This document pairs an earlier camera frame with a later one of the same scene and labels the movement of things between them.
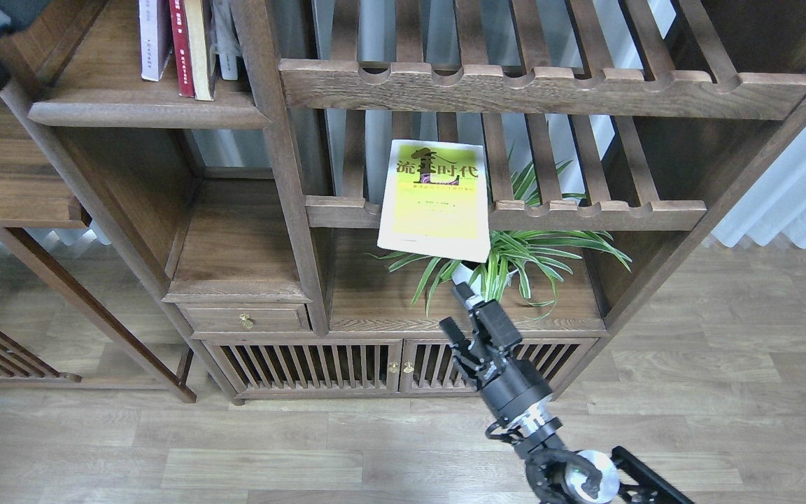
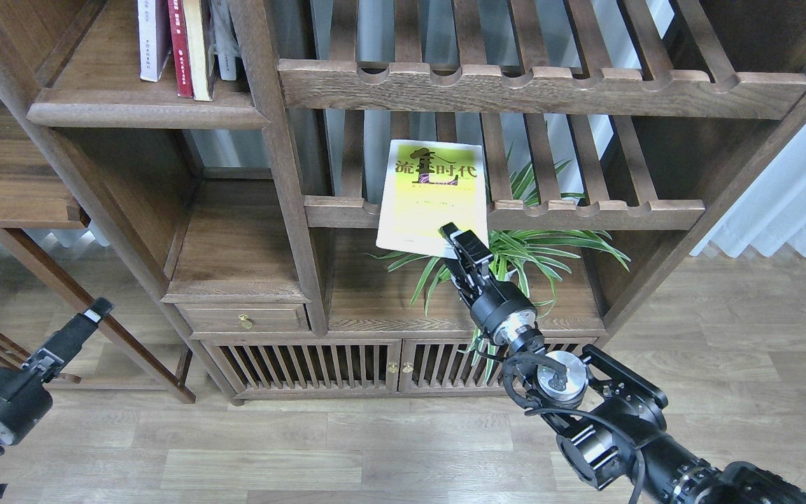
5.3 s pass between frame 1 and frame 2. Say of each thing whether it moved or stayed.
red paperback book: stayed
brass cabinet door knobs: stayed
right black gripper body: moved
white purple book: stayed
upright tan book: stayed
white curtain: stayed
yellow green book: stayed
